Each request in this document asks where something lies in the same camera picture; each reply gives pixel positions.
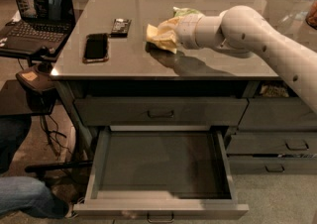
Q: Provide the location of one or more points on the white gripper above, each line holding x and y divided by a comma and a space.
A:
188, 31

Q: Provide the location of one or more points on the yellow sponge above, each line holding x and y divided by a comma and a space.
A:
164, 36

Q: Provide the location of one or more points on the grey right top drawer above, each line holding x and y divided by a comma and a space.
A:
278, 114

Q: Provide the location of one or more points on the brown object counter edge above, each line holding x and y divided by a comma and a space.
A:
311, 17

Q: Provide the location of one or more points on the grey right middle drawer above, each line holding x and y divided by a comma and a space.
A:
272, 143

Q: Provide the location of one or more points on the grey right bottom drawer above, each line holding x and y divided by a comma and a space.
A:
251, 165

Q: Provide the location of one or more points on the open grey middle drawer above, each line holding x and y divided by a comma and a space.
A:
161, 177

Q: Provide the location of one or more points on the green chip bag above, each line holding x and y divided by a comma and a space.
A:
180, 12

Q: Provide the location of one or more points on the small black remote device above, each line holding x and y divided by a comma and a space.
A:
120, 28

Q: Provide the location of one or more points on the black smartphone brown case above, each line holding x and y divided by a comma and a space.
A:
96, 48

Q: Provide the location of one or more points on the black open laptop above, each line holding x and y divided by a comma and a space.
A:
43, 29

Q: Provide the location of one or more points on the black laptop stand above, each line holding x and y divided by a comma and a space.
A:
32, 93

